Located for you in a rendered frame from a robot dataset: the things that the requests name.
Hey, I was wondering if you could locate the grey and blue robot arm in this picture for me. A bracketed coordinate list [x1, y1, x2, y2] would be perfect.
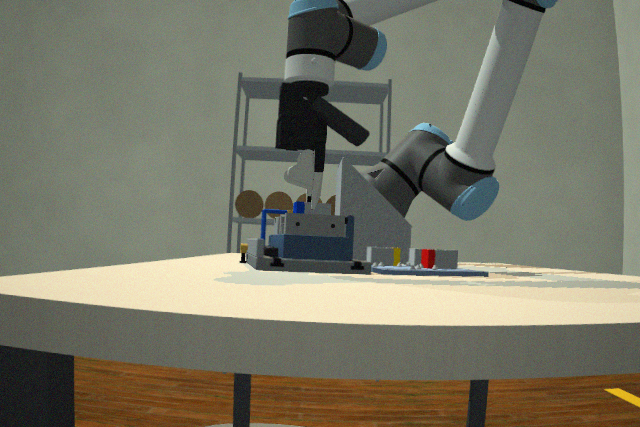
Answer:
[284, 0, 558, 221]

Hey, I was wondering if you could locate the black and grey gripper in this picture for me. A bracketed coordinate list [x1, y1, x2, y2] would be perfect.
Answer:
[275, 80, 329, 209]

